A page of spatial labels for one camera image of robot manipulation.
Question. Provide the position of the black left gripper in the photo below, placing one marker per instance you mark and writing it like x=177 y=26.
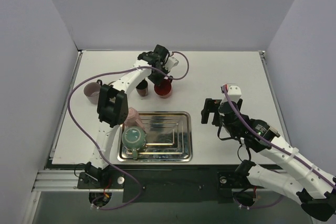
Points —
x=157 y=77

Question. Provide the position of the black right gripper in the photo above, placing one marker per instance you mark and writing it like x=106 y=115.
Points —
x=213 y=111

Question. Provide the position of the red mug black handle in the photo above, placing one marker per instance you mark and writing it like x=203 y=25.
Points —
x=164 y=89

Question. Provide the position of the brown glazed mug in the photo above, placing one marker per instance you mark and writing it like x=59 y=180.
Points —
x=142 y=88

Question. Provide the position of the lilac mug black handle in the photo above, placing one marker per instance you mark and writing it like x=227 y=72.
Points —
x=92 y=90

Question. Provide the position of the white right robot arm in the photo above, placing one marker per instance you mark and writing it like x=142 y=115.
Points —
x=305 y=183

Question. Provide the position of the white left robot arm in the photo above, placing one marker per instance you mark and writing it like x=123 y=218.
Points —
x=112 y=107

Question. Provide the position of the pink faceted mug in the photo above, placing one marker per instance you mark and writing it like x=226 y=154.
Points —
x=133 y=118

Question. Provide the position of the teal glazed mug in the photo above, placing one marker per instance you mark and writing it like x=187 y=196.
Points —
x=133 y=138

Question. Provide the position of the shiny steel tray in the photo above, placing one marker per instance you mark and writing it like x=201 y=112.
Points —
x=168 y=138

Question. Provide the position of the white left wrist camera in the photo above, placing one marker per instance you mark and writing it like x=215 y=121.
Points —
x=171 y=63

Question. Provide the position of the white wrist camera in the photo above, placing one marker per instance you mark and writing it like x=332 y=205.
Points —
x=233 y=91
x=171 y=63

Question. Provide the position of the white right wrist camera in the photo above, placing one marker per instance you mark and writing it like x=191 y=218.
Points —
x=233 y=91

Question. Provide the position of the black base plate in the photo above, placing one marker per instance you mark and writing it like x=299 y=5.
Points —
x=161 y=183

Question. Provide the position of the aluminium frame rail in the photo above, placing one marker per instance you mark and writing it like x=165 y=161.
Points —
x=200 y=76

